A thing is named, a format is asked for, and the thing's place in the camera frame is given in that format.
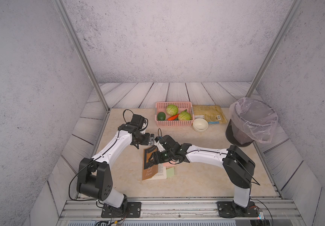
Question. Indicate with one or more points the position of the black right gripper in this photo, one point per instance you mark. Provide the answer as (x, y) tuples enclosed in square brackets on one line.
[(155, 157)]

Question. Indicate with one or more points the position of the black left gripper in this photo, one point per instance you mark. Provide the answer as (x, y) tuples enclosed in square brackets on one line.
[(146, 141)]

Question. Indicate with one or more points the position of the dark cover paperback book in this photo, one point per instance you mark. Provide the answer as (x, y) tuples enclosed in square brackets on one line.
[(152, 171)]

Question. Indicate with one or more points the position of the green sticky note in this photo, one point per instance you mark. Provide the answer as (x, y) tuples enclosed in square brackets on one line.
[(170, 172)]

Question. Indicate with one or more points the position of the pink sticky note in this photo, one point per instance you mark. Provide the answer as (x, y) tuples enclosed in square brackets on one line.
[(168, 165)]

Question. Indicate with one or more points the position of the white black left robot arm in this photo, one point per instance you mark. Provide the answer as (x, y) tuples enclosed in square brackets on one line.
[(94, 178)]

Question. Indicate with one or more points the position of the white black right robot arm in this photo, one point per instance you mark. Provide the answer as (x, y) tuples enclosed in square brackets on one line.
[(238, 166)]

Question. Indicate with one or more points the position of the dark green avocado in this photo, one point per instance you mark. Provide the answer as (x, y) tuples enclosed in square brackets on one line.
[(161, 116)]

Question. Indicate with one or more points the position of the pink plastic perforated basket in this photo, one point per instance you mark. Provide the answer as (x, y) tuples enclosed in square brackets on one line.
[(182, 106)]

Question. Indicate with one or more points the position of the orange carrot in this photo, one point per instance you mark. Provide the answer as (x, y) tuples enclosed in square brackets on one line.
[(173, 118)]

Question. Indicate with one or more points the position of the upper green cabbage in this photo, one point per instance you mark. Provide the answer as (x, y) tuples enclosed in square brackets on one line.
[(172, 110)]

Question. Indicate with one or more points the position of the green cabbage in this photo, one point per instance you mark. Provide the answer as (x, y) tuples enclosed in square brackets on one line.
[(172, 110), (184, 116)]

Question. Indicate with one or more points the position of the right green cabbage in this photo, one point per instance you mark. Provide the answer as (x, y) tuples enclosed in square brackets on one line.
[(184, 116)]

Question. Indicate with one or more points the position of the cream ceramic bowl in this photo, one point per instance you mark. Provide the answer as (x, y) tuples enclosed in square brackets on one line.
[(200, 125)]

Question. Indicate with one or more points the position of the yellow noodle packet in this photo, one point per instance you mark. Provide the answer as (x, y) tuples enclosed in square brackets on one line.
[(211, 113)]

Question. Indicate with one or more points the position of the black bin with pink bag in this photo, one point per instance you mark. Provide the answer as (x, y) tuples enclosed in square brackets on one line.
[(251, 120)]

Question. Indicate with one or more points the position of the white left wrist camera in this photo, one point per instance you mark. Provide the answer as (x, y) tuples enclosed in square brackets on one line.
[(151, 140)]

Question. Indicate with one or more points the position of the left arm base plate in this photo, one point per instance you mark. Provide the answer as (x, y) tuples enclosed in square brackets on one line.
[(127, 210)]

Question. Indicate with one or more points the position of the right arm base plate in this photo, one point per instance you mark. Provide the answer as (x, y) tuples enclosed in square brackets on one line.
[(233, 210)]

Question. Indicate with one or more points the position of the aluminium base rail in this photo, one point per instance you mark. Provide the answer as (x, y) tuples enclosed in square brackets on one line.
[(203, 211)]

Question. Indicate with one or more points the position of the left aluminium frame post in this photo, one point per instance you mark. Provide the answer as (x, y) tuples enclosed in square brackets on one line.
[(79, 49)]

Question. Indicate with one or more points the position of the aluminium frame post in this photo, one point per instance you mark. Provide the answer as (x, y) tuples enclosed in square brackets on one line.
[(79, 49), (294, 9)]

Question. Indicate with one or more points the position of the right aluminium frame post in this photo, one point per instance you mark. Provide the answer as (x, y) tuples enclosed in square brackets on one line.
[(294, 9)]

